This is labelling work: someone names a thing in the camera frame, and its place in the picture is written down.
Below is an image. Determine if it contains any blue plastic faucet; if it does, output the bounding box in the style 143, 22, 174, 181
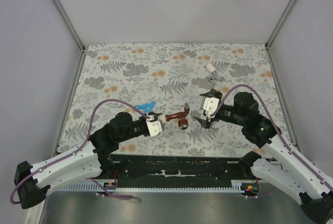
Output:
136, 101, 156, 113

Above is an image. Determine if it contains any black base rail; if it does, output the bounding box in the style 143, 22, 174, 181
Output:
97, 154, 255, 188

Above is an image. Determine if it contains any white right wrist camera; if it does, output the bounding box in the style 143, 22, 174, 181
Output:
202, 97, 220, 117

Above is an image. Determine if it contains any brown faucet chrome knob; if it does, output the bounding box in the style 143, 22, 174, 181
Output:
165, 103, 190, 130

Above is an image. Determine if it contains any chrome faucet white handle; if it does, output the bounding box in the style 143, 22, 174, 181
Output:
205, 63, 223, 83

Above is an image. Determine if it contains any white cable duct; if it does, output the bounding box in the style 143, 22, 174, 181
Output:
58, 181, 245, 193

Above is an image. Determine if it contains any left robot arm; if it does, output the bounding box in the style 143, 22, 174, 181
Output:
12, 112, 167, 209

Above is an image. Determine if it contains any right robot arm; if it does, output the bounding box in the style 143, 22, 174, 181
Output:
197, 89, 332, 223

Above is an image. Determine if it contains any floral patterned table mat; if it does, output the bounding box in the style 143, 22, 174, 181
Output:
57, 43, 288, 157

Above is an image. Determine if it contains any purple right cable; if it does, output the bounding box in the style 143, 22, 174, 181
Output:
210, 84, 333, 199

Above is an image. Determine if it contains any white pipe elbow fitting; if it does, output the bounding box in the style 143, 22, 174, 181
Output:
161, 114, 167, 124

